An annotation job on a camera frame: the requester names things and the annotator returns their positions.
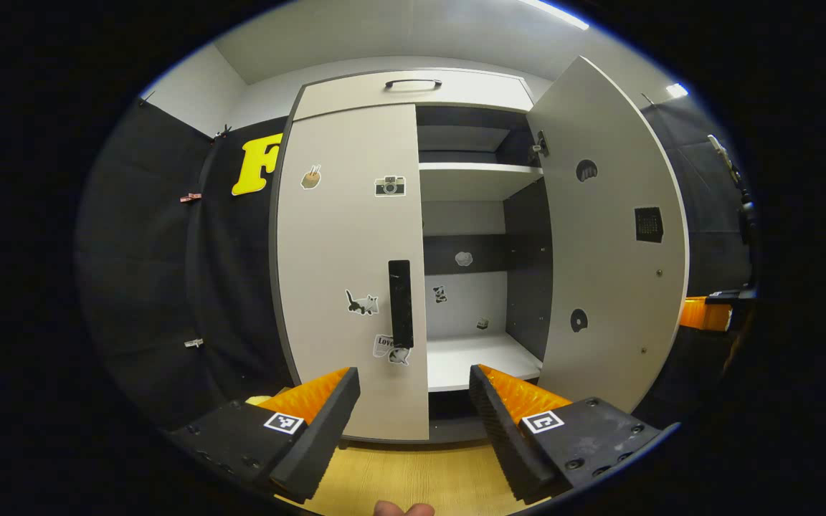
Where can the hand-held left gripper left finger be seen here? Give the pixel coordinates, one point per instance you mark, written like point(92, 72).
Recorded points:
point(323, 426)

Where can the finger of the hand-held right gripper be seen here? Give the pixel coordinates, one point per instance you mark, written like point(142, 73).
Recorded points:
point(703, 314)

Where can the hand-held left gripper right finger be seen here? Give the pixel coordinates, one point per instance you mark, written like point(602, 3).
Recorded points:
point(502, 430)

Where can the grey cabinet door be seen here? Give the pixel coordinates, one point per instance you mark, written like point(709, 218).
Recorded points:
point(341, 244)
point(614, 287)

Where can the grey double-door shoe cabinet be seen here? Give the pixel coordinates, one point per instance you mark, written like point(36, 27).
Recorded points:
point(528, 287)

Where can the white cabinet shelf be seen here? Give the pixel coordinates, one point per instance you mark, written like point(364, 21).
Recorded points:
point(470, 179)
point(477, 358)

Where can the metal door hinge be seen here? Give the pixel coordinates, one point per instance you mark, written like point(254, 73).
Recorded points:
point(540, 147)

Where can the grey cabinet flap panel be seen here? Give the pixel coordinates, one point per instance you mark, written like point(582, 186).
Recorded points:
point(355, 97)

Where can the dark metal stand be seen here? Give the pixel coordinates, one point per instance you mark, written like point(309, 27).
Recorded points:
point(743, 208)

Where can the white clip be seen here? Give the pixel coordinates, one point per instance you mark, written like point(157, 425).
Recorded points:
point(193, 343)

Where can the small ceiling light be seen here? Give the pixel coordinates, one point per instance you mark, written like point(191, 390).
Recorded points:
point(677, 90)

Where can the black backdrop cloth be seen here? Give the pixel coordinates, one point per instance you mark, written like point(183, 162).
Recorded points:
point(155, 272)

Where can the red clip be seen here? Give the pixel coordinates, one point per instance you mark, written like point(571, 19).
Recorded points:
point(191, 197)

